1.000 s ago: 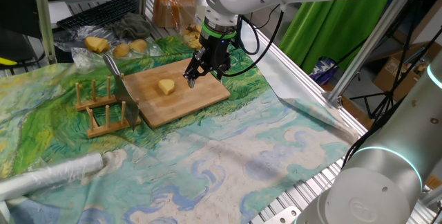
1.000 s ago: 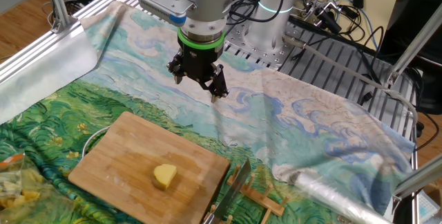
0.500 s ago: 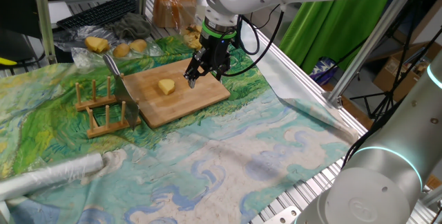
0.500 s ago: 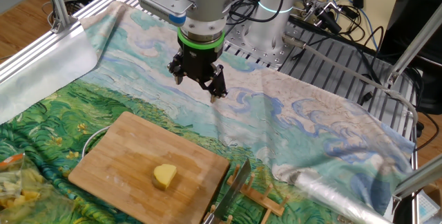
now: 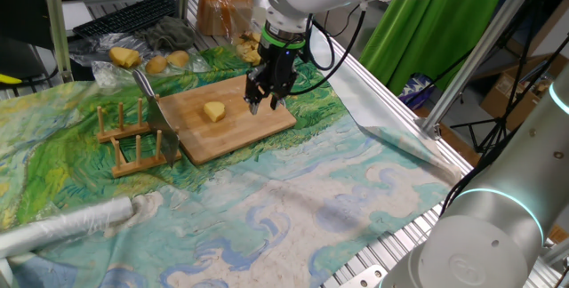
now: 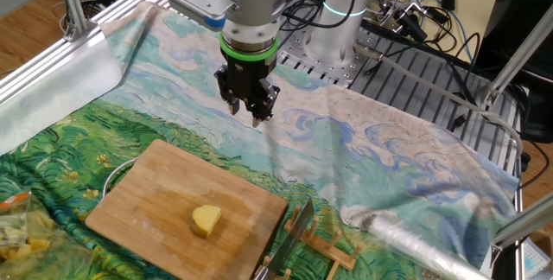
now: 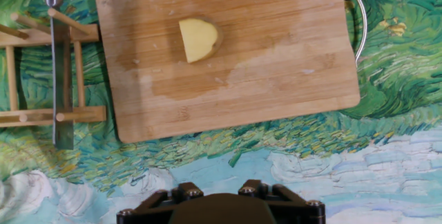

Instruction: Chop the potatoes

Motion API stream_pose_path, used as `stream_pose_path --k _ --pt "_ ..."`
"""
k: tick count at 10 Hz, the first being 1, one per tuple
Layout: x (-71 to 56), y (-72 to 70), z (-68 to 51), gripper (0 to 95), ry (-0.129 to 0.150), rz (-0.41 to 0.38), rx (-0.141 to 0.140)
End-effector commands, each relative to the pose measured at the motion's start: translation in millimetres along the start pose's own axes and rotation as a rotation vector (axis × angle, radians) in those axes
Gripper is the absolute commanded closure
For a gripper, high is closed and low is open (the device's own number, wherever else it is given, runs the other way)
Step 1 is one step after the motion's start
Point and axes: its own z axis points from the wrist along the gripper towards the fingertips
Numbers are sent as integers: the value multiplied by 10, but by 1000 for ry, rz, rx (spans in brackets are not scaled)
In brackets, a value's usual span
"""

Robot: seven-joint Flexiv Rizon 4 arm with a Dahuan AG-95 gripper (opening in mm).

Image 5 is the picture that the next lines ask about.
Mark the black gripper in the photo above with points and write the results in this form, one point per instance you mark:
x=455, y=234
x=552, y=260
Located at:
x=280, y=61

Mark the steel cleaver knife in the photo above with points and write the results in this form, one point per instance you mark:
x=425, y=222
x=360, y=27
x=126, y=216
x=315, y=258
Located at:
x=160, y=123

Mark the bag of chopped potato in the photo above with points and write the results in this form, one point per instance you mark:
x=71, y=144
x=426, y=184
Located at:
x=249, y=52

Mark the yellow potato half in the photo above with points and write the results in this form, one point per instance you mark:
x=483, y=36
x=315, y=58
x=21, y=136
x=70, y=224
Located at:
x=214, y=111

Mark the wooden cutting board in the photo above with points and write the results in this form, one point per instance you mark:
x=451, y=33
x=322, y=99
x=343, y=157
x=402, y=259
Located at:
x=231, y=137

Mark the orange brown plastic bag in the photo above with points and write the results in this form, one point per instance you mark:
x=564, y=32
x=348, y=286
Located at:
x=222, y=12

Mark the whole brown potato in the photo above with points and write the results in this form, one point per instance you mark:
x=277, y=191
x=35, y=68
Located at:
x=156, y=64
x=178, y=58

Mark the grey green rag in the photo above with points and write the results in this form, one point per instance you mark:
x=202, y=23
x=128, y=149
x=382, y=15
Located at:
x=169, y=32

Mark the painted landscape tablecloth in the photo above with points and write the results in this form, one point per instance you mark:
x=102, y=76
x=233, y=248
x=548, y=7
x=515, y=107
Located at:
x=266, y=217

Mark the peeled cut yellow potato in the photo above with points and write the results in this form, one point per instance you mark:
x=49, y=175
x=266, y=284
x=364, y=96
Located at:
x=124, y=57

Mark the blue patterned bag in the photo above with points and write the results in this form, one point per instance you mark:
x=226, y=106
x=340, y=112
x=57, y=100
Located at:
x=415, y=90

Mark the wooden peg rack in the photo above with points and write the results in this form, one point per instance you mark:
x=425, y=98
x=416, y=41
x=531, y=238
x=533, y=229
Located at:
x=133, y=168

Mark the clear plastic bag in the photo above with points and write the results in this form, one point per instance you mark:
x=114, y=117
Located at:
x=111, y=79

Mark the black keyboard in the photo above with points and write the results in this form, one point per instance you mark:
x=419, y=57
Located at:
x=129, y=14

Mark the green curtain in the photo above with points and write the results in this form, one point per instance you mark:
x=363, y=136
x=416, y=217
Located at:
x=422, y=34

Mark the white paper sheet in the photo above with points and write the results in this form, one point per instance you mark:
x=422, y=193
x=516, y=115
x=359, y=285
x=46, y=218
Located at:
x=75, y=14

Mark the aluminium corner plate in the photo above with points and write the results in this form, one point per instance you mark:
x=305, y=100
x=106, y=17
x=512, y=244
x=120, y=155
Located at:
x=364, y=277

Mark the brown cardboard box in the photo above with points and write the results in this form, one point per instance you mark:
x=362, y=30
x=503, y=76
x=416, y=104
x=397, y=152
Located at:
x=502, y=97

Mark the black tripod stand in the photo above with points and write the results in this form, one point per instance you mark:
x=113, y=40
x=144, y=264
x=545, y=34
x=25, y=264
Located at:
x=501, y=123

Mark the clear plastic wrap roll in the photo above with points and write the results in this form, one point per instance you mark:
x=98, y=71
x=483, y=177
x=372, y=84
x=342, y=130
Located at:
x=66, y=226

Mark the yellow object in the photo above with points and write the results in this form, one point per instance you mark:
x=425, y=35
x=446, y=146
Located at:
x=9, y=79

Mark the black monitor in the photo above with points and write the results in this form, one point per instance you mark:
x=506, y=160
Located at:
x=22, y=8

